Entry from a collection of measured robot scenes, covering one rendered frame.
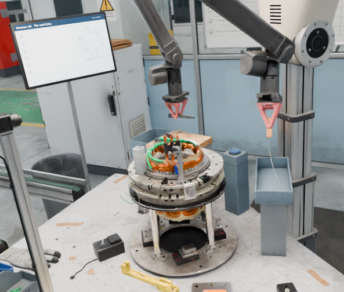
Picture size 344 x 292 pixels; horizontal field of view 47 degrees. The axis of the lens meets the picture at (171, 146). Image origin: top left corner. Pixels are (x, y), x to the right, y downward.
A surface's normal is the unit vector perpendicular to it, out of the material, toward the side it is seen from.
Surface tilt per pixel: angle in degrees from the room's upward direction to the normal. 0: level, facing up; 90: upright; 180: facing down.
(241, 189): 90
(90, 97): 90
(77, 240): 0
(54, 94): 90
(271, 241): 90
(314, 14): 109
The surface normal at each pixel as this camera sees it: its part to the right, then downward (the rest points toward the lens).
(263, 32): 0.39, 0.59
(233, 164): -0.75, 0.31
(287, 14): -0.91, 0.23
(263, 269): -0.10, -0.93
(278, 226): -0.21, 0.37
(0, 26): 0.87, 0.10
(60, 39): 0.54, 0.14
